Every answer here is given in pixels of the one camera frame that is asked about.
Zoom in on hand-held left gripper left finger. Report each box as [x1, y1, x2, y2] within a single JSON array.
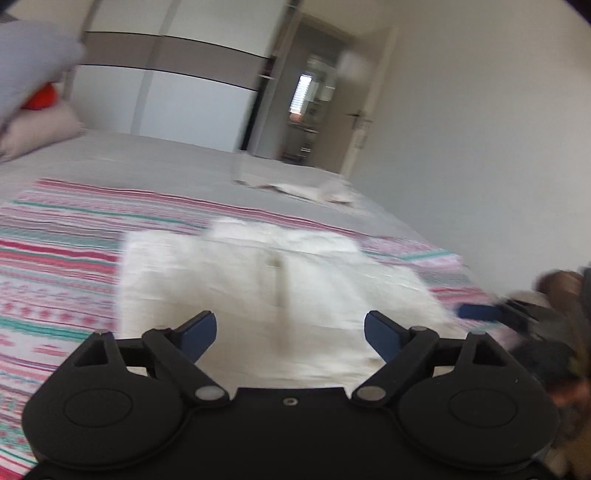
[[69, 310, 232, 409]]

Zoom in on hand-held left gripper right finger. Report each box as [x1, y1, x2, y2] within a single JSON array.
[[352, 310, 509, 409]]

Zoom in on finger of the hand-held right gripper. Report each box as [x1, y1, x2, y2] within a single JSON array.
[[457, 300, 533, 334]]

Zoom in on white quilted hooded jacket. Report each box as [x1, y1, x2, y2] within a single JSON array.
[[117, 217, 455, 389]]

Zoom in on striped patterned blanket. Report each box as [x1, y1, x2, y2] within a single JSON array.
[[0, 178, 490, 480]]

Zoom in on white folded cloth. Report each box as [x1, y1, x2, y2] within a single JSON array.
[[233, 179, 366, 207]]

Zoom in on bed with grey sheet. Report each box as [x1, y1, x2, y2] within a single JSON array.
[[0, 128, 499, 480]]

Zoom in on white room door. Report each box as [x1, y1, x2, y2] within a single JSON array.
[[341, 25, 399, 180]]

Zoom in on white and grey wardrobe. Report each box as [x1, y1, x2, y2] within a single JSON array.
[[69, 0, 303, 154]]

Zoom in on beige pillow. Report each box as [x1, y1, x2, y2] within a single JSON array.
[[0, 102, 85, 163]]

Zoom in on red orange cushion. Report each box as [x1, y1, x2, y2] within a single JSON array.
[[22, 84, 62, 112]]

